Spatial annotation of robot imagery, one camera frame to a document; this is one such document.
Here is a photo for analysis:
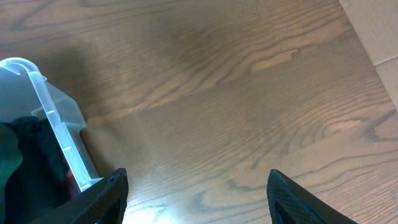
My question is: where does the red black plaid shirt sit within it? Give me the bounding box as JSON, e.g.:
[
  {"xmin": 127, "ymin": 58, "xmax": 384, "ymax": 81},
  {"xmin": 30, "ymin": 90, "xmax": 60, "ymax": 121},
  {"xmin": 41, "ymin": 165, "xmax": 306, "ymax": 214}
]
[{"xmin": 64, "ymin": 169, "xmax": 80, "ymax": 195}]

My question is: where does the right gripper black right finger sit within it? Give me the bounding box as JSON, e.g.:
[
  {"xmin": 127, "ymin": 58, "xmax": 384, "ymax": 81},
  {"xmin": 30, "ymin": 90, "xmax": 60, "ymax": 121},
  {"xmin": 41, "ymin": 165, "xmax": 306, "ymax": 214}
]
[{"xmin": 267, "ymin": 169, "xmax": 356, "ymax": 224}]

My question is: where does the black hooded garment large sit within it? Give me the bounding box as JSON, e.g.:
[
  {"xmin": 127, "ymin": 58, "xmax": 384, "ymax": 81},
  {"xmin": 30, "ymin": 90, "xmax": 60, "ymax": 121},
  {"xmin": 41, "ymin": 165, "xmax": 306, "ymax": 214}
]
[{"xmin": 5, "ymin": 116, "xmax": 70, "ymax": 223}]

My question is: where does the clear plastic storage bin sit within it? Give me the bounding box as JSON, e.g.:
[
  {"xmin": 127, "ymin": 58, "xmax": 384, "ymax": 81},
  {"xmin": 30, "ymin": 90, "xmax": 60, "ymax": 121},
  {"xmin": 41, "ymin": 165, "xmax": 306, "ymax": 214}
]
[{"xmin": 0, "ymin": 57, "xmax": 103, "ymax": 224}]

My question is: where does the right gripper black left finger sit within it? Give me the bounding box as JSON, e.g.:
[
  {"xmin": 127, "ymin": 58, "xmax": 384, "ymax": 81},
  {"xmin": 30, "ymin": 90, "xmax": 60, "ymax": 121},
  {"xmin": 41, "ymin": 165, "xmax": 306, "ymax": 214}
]
[{"xmin": 31, "ymin": 168, "xmax": 129, "ymax": 224}]

